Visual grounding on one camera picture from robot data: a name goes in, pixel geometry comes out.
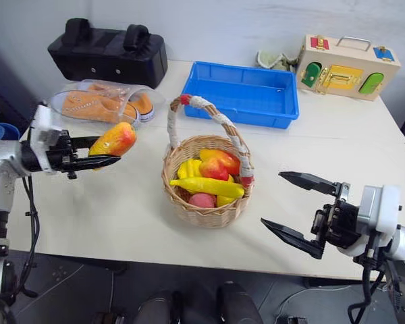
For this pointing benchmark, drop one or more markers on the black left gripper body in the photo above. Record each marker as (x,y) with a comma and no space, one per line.
(61,152)

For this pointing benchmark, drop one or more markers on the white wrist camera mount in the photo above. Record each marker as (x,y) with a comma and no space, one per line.
(388,209)
(42,118)

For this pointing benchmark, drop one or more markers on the blue round object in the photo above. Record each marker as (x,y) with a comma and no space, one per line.
(1,131)

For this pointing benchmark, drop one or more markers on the orange canvas sneaker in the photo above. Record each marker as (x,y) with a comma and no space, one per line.
(94,106)
(143,104)

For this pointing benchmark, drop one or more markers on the small yellow toy fruit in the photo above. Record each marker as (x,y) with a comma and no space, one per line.
(225,200)

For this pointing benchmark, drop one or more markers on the blue plastic tray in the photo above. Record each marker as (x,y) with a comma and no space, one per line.
(239,87)

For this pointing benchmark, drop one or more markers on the wooden lock activity box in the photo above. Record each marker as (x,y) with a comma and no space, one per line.
(344,60)

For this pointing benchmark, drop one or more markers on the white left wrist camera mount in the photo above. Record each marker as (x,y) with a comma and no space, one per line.
(42,118)

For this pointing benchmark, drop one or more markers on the red yellow toy apple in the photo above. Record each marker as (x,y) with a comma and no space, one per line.
(213,169)

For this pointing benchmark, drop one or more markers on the yellow toy banana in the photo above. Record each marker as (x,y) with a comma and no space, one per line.
(209,186)

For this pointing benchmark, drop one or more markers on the clear plastic shoe container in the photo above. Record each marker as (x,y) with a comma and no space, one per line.
(87,101)

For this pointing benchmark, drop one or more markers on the yellow bell pepper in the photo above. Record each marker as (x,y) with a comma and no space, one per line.
(188,168)

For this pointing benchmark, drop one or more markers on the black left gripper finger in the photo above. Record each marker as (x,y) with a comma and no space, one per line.
(94,162)
(82,142)

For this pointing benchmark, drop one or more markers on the yellow red toy mango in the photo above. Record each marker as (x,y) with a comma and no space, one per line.
(114,140)
(227,160)

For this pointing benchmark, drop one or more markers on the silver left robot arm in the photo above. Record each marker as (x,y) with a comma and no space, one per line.
(0,158)

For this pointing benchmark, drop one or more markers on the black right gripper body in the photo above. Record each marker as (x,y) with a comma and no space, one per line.
(341,222)

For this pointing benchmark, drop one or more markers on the dark rounded shape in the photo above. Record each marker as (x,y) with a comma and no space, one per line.
(238,303)
(158,308)

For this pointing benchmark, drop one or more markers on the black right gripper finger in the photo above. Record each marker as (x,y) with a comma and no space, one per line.
(293,238)
(307,180)

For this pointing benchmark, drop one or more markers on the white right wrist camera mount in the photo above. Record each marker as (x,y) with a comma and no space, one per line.
(388,209)

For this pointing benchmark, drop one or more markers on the pink toy peach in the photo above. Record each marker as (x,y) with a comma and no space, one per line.
(202,200)

